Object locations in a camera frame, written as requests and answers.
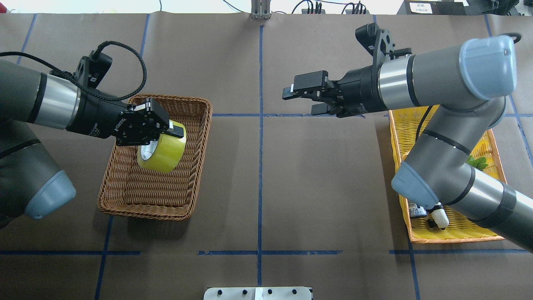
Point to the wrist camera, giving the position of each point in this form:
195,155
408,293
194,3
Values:
379,44
92,69

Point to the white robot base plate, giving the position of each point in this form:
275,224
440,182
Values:
259,293

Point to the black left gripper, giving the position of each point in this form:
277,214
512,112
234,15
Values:
99,115

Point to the orange toy carrot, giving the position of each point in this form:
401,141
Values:
479,163

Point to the yellow tape roll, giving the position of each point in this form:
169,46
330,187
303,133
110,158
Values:
162,155

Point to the black box with label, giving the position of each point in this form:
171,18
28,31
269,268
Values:
431,7

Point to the toy panda figure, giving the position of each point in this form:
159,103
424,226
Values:
437,217

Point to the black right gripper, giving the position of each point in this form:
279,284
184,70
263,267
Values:
361,92

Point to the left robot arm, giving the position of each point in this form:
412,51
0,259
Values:
32,183

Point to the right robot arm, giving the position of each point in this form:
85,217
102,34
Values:
468,83

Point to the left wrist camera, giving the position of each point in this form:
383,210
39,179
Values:
92,69

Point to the aluminium frame post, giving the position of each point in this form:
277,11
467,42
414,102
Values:
260,10

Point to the small purple can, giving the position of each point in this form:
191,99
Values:
416,211

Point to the yellow woven plastic basket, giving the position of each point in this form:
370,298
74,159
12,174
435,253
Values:
403,125

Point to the brown wicker basket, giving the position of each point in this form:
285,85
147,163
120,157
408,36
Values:
130,190

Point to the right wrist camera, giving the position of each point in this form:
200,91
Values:
379,44

